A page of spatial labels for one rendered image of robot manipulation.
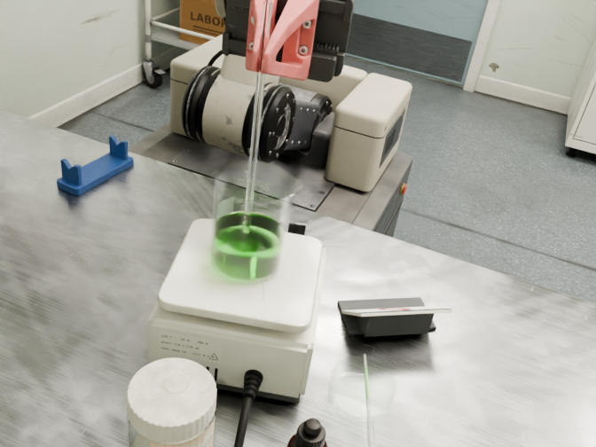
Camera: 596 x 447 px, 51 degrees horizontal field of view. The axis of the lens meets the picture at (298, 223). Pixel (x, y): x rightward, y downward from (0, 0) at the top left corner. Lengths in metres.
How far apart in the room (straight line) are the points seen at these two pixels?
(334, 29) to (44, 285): 0.36
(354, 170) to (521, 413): 1.04
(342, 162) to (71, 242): 0.96
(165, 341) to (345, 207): 1.06
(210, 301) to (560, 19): 3.07
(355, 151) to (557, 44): 2.07
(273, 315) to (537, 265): 1.78
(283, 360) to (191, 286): 0.09
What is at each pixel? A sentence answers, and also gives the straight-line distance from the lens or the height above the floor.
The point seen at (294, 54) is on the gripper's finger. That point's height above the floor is 1.00.
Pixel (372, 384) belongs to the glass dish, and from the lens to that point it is 0.56.
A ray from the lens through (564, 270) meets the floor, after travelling 2.23.
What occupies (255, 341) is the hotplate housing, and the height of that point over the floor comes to 0.82.
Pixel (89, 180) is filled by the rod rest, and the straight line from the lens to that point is 0.78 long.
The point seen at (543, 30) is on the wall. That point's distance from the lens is 3.44.
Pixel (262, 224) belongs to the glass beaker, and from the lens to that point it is 0.47.
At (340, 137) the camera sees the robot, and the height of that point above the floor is 0.50.
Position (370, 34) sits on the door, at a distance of 3.57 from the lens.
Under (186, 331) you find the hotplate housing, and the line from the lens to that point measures 0.49.
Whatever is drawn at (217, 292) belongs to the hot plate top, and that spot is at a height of 0.84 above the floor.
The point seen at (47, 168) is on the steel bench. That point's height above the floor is 0.75.
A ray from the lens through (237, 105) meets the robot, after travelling 1.32.
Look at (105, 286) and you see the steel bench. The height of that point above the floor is 0.75.
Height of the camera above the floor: 1.16
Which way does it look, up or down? 34 degrees down
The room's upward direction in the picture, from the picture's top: 9 degrees clockwise
